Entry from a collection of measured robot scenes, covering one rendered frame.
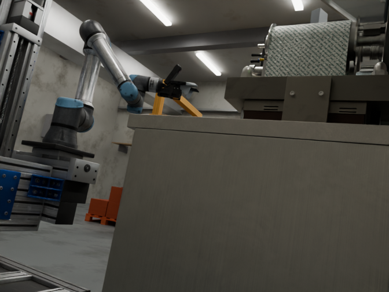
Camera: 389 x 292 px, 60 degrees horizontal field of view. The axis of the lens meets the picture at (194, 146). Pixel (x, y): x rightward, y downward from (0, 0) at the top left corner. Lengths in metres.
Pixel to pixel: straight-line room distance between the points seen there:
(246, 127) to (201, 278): 0.36
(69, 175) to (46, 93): 8.30
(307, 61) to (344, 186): 0.49
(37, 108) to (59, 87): 0.91
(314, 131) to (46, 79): 9.19
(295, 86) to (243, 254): 0.40
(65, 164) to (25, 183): 0.16
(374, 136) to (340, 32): 0.47
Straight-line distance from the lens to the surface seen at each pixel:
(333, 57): 1.10
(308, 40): 1.13
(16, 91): 1.57
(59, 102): 1.61
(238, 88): 0.90
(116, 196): 6.02
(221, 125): 0.82
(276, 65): 1.12
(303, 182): 0.74
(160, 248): 0.85
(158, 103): 4.79
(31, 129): 9.44
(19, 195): 1.45
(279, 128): 0.77
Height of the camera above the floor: 0.70
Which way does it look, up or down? 9 degrees up
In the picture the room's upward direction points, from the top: 10 degrees clockwise
